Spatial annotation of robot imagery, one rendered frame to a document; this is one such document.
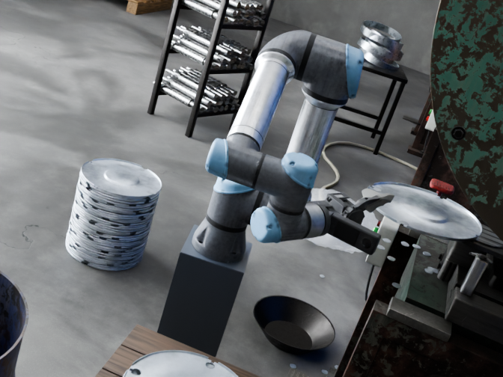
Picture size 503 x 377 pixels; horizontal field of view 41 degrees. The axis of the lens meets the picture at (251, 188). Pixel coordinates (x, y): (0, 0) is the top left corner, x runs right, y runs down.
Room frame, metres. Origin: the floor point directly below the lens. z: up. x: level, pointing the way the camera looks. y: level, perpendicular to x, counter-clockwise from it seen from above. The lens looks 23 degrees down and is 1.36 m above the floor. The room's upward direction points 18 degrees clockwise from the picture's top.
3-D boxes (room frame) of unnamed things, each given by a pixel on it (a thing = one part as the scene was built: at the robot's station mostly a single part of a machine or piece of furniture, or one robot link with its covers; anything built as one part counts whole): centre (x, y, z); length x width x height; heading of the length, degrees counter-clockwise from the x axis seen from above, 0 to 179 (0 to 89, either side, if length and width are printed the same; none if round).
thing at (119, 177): (2.19, 0.46, 0.31); 0.29 x 0.29 x 0.01
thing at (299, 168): (1.28, -0.06, 0.86); 0.11 x 0.08 x 0.11; 88
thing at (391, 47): (4.61, -0.54, 0.40); 0.45 x 0.40 x 0.79; 1
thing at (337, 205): (1.39, -0.19, 0.76); 0.12 x 0.09 x 0.08; 131
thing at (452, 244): (1.53, -0.51, 0.72); 0.25 x 0.14 x 0.14; 79
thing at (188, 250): (1.66, 0.04, 0.23); 0.18 x 0.18 x 0.45; 89
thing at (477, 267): (1.35, -0.52, 0.75); 0.03 x 0.03 x 0.10; 79
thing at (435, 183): (1.87, -0.52, 0.72); 0.07 x 0.06 x 0.08; 79
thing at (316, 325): (2.02, -0.29, 0.04); 0.30 x 0.30 x 0.07
